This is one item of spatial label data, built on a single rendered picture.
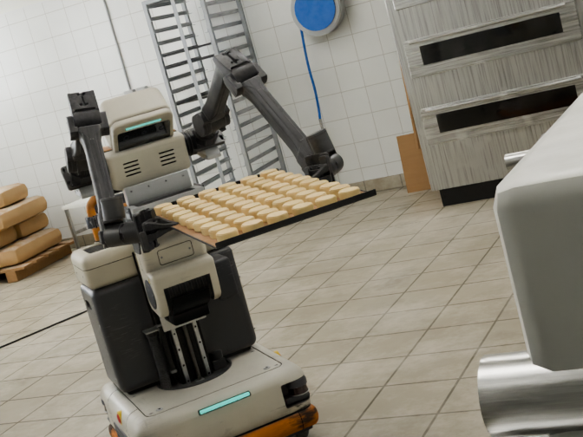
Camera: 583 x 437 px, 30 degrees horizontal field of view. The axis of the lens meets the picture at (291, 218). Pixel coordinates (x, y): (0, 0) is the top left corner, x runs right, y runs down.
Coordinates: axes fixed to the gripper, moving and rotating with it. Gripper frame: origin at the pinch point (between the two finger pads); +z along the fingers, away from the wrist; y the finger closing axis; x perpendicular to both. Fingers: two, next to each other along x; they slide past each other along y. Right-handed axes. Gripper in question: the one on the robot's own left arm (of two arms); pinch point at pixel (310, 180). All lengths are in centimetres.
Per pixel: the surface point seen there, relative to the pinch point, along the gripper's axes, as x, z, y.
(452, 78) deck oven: 63, -406, 31
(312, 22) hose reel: 179, -497, -19
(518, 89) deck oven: 23, -398, 46
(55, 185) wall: 458, -518, 62
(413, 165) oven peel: 124, -479, 96
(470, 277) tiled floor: 31, -233, 107
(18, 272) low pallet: 446, -420, 111
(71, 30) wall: 396, -520, -61
